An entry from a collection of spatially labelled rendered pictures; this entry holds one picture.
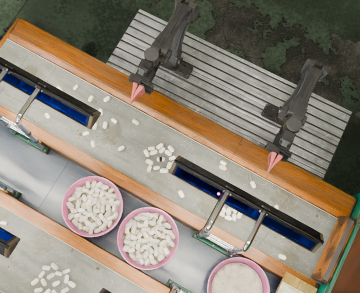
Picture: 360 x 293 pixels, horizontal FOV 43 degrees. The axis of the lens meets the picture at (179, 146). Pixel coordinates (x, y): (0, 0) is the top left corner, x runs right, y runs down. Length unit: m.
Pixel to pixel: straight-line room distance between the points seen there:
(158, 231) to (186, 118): 0.53
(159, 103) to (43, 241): 0.80
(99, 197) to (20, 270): 0.44
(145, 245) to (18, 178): 0.67
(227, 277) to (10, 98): 1.28
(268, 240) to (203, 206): 0.33
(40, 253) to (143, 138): 0.67
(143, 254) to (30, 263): 0.48
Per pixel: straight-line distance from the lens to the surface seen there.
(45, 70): 2.28
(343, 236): 2.04
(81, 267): 2.04
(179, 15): 1.93
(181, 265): 2.08
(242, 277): 2.05
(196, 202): 2.04
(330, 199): 2.15
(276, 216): 1.70
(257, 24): 3.25
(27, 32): 2.36
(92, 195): 2.06
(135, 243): 2.02
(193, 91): 2.25
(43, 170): 2.19
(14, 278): 2.11
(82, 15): 3.25
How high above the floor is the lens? 2.75
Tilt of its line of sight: 75 degrees down
